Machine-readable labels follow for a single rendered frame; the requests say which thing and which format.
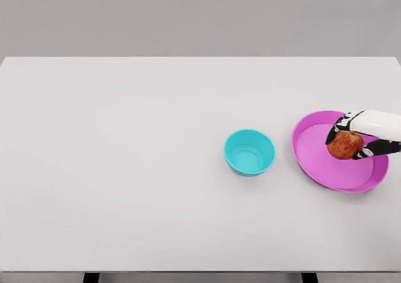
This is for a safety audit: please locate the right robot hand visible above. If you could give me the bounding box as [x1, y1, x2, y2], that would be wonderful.
[325, 109, 401, 161]

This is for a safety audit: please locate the blue bowl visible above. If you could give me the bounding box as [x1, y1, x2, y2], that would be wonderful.
[223, 129, 276, 177]

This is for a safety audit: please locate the red apple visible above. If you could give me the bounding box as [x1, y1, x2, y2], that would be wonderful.
[326, 130, 365, 160]

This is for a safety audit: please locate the pink plate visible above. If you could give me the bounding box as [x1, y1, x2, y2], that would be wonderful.
[291, 110, 390, 193]

